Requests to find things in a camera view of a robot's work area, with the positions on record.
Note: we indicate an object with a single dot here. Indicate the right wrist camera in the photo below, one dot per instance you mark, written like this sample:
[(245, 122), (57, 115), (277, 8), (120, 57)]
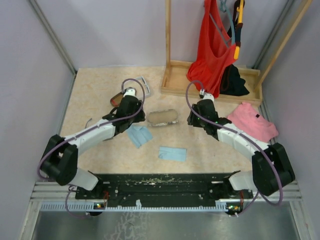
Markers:
[(206, 96)]

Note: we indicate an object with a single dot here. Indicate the black garment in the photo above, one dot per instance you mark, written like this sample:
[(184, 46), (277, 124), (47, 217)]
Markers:
[(231, 82)]

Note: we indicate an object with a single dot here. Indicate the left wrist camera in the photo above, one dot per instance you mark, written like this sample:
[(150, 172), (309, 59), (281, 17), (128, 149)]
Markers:
[(130, 91)]

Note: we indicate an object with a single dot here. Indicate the white sunglasses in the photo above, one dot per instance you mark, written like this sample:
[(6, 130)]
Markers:
[(139, 84)]

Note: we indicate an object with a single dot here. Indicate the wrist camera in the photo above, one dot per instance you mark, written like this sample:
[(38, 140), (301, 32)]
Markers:
[(130, 91), (206, 96)]

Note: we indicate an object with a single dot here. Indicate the plaid brown glasses case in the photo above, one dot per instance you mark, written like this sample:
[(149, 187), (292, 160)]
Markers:
[(119, 100)]

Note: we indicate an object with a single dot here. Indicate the yellow black hanger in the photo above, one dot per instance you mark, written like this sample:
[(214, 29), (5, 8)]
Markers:
[(236, 30)]

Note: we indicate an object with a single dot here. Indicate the red garment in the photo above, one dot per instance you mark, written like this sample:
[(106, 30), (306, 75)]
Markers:
[(215, 51)]

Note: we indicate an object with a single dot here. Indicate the map print glasses case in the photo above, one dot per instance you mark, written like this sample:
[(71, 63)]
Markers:
[(162, 118)]

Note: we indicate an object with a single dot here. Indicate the light blue cloth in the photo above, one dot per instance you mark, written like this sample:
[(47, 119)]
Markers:
[(139, 135), (172, 153)]

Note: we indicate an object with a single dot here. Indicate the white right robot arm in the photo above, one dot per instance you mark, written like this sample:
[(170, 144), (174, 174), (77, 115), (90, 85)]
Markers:
[(271, 167)]

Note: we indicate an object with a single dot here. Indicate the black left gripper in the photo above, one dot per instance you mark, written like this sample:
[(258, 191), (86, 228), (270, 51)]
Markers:
[(140, 117)]

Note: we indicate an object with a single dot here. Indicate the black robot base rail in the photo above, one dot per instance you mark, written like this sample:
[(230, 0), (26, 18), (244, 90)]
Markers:
[(162, 190)]

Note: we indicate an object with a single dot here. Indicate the wooden clothes rack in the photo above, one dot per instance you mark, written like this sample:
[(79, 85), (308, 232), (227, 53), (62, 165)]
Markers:
[(175, 81)]

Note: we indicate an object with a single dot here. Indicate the pink folded shirt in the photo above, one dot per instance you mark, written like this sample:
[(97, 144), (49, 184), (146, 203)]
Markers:
[(247, 119)]

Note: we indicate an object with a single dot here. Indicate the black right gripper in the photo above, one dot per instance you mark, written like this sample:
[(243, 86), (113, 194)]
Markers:
[(192, 120)]

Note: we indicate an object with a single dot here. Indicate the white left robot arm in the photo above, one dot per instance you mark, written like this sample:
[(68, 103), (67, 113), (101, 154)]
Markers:
[(60, 158)]

